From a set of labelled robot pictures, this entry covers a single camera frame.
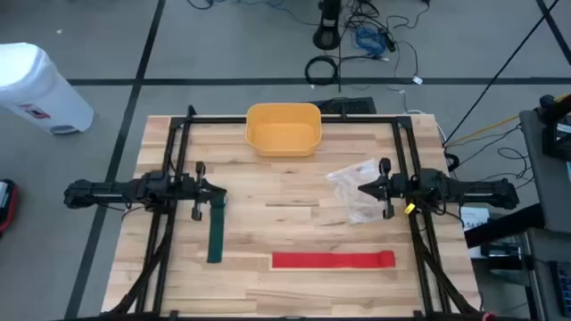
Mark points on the black power adapter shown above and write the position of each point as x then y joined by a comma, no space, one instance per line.
389,42

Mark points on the red elastic bandage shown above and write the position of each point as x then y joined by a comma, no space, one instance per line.
330,260

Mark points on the yellow plastic bin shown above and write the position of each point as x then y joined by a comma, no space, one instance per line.
283,138

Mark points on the green elastic bandage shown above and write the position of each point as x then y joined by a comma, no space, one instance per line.
216,236

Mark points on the black slanted beam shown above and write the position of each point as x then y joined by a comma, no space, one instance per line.
504,225

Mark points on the clear plastic bag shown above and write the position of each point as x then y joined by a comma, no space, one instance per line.
350,196

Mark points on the red and black device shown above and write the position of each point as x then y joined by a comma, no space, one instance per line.
11,205

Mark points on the white printed box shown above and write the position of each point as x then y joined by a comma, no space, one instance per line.
475,220

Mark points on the black stand base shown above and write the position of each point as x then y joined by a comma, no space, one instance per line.
328,35

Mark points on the thin black slanted pole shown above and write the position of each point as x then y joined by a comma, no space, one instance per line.
499,73

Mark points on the black desk equipment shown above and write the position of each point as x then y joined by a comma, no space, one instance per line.
555,134

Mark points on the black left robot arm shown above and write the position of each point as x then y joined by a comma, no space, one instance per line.
111,189

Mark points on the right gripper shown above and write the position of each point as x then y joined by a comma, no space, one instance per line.
392,187

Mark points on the white trash can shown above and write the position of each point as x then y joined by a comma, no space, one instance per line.
35,89

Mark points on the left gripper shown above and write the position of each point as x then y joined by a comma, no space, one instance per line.
200,191

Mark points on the grey desk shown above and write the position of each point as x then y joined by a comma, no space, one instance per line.
548,187

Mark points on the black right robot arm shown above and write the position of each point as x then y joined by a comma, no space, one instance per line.
468,189

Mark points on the black keyboard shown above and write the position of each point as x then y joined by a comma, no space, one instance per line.
352,106

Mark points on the grey equipment cabinet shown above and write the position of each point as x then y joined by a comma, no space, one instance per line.
540,249

